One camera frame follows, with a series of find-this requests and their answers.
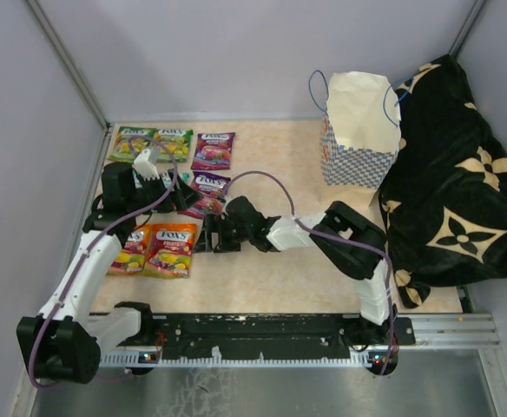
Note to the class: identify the black floral blanket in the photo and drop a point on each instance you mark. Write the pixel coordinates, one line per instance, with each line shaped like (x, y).
(444, 200)

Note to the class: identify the blue checkered paper bag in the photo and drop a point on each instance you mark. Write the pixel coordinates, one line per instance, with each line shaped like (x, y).
(360, 136)

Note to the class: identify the green candy bag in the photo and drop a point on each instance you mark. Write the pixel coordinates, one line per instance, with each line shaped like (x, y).
(178, 142)
(129, 142)

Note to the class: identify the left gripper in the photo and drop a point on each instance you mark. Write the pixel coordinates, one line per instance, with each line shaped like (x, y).
(183, 194)

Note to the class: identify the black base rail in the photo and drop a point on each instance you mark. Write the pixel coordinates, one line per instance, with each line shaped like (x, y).
(251, 350)

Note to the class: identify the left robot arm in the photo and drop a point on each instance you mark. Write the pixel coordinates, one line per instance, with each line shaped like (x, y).
(60, 343)

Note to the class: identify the purple snack bag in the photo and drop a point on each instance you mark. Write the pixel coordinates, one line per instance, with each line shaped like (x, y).
(213, 151)
(211, 187)

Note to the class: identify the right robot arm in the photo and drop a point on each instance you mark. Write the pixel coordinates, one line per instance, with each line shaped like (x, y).
(354, 245)

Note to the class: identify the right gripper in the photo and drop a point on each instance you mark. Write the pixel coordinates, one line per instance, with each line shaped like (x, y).
(205, 244)

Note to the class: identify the aluminium frame rail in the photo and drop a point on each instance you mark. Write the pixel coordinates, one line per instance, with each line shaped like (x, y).
(411, 330)

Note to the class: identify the fruits candy bag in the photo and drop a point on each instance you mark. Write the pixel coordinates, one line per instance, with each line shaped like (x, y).
(169, 254)
(133, 255)

